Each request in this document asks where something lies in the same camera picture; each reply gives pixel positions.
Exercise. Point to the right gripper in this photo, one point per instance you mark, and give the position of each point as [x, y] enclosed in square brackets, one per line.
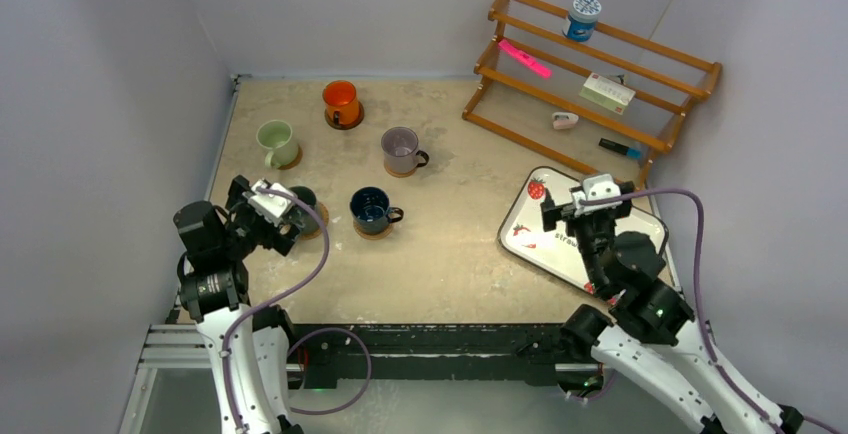
[551, 213]

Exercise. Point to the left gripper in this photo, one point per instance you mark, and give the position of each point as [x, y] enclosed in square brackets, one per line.
[241, 200]

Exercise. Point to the dark grey mug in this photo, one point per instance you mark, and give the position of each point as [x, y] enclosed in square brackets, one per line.
[307, 196]

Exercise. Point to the woven rattan coaster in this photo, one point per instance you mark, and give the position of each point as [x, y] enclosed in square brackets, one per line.
[321, 219]
[372, 230]

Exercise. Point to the light green mug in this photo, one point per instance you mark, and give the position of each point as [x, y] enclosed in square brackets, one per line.
[273, 136]

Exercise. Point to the dark blue mug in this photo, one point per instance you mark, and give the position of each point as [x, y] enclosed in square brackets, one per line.
[372, 203]

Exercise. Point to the dark brown wooden coaster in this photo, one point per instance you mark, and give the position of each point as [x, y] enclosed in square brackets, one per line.
[334, 122]

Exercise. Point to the orange mug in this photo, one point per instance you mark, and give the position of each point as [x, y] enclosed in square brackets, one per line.
[340, 98]

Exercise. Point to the pink purple mug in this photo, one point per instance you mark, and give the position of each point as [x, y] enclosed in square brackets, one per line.
[401, 149]

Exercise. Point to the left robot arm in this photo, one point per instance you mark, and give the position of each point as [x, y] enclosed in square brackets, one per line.
[247, 350]

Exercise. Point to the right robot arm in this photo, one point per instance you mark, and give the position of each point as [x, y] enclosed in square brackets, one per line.
[651, 334]

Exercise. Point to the strawberry print tray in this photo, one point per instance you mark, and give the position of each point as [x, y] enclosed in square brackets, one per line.
[522, 234]

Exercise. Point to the black blue marker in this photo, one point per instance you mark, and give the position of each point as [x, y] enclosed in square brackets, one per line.
[619, 148]

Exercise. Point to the green white box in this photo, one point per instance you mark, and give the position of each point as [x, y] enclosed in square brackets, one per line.
[607, 93]

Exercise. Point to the wooden tiered shelf rack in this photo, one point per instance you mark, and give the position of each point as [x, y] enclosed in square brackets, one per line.
[514, 103]

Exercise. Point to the pink highlighter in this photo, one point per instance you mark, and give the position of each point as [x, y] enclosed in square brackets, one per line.
[525, 59]

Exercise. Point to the blue white jar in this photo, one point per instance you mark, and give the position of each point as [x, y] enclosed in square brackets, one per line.
[581, 20]

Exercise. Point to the black aluminium mounting rail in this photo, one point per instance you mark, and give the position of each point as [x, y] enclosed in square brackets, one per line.
[316, 356]

